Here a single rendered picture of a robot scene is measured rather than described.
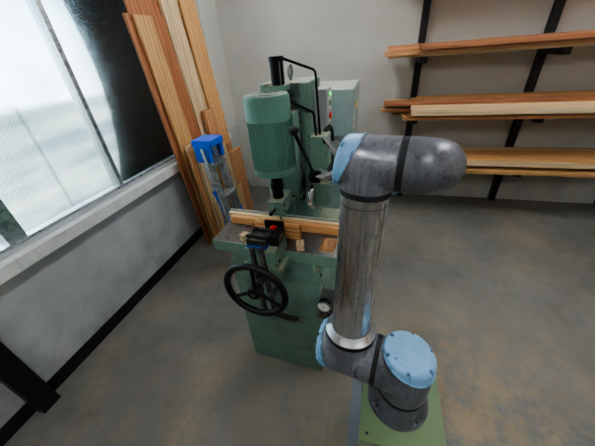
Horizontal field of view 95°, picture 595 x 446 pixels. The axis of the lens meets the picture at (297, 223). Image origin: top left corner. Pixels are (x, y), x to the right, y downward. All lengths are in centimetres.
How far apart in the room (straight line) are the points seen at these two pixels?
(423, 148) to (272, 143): 64
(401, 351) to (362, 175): 53
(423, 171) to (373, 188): 10
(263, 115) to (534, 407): 194
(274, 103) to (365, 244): 62
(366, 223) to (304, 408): 133
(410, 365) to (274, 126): 88
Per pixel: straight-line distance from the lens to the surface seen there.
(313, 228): 128
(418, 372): 89
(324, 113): 136
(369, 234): 64
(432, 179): 59
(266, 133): 108
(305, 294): 135
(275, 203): 122
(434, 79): 336
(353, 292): 74
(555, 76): 365
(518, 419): 201
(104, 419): 214
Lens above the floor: 164
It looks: 33 degrees down
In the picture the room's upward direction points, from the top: 5 degrees counter-clockwise
